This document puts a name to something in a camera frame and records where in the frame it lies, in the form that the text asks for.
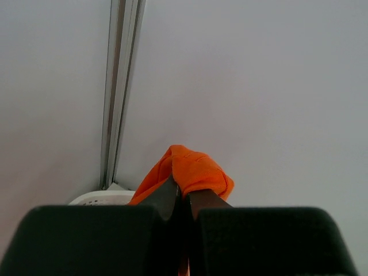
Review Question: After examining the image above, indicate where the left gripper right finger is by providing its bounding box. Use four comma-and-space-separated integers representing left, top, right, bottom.
185, 190, 358, 275

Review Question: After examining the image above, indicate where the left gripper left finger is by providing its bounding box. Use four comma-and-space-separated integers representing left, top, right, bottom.
1, 178, 181, 275

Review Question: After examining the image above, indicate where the orange t shirt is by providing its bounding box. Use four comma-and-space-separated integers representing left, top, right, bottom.
129, 145, 235, 205

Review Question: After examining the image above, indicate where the white perforated plastic basket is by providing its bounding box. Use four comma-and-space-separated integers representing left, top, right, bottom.
69, 190, 135, 206

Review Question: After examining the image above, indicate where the grey wall corner profile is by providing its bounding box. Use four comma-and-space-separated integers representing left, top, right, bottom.
99, 1, 146, 190

